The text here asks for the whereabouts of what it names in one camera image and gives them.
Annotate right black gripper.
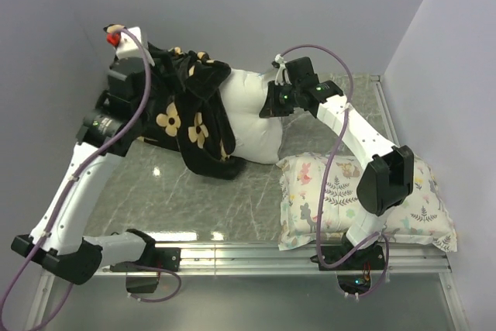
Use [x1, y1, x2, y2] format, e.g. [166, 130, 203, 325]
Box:
[260, 80, 301, 118]

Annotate purple cable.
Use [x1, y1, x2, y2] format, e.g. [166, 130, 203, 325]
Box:
[277, 44, 388, 301]
[0, 28, 183, 320]

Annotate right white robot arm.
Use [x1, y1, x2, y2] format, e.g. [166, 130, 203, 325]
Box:
[259, 56, 414, 269]

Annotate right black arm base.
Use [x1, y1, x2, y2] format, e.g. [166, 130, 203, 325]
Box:
[310, 243, 390, 300]

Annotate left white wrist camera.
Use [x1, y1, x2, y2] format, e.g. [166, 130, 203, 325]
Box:
[104, 24, 148, 60]

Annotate black floral plush pillowcase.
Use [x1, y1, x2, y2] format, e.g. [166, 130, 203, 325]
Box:
[138, 47, 246, 180]

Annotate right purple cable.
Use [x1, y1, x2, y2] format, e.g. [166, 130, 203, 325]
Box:
[277, 44, 388, 301]

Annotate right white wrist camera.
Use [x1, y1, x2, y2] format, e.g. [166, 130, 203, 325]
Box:
[272, 54, 286, 85]

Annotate aluminium mounting rail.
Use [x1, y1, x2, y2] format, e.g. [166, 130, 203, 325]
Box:
[88, 241, 453, 278]

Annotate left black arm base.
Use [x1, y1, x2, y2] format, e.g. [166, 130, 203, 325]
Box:
[109, 247, 182, 298]

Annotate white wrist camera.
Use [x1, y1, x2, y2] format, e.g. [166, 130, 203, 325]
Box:
[104, 24, 148, 60]
[272, 54, 286, 85]

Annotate white pillow insert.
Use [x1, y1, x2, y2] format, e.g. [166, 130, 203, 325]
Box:
[219, 69, 283, 164]

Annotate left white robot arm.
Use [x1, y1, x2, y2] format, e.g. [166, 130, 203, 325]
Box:
[11, 42, 165, 284]

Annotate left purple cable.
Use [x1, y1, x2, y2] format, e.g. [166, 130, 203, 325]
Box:
[0, 28, 183, 320]

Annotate animal print white pillow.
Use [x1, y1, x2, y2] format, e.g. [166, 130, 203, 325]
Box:
[277, 153, 458, 253]

